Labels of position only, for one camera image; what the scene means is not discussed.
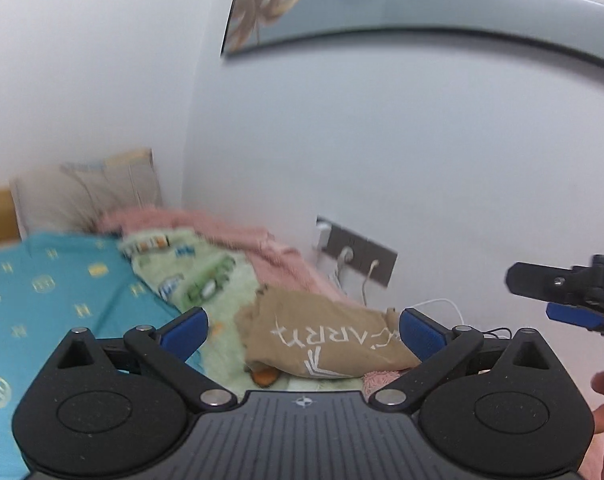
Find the teal patterned bed sheet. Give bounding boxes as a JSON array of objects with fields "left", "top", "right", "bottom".
[{"left": 0, "top": 233, "right": 179, "bottom": 479}]

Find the grey pillow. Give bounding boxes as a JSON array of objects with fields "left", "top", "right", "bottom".
[{"left": 10, "top": 148, "right": 162, "bottom": 238}]

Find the tan t-shirt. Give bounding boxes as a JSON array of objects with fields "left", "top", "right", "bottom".
[{"left": 235, "top": 286, "right": 421, "bottom": 379}]

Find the green cartoon fleece blanket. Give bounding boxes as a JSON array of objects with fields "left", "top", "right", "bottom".
[{"left": 117, "top": 226, "right": 366, "bottom": 394}]

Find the white charging cable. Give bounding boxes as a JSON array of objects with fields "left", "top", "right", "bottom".
[{"left": 331, "top": 246, "right": 516, "bottom": 340}]

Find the grey wall socket panel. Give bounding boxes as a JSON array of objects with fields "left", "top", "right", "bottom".
[{"left": 316, "top": 217, "right": 398, "bottom": 288}]

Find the pink fluffy blanket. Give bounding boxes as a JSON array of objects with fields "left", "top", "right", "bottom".
[{"left": 97, "top": 207, "right": 406, "bottom": 396}]

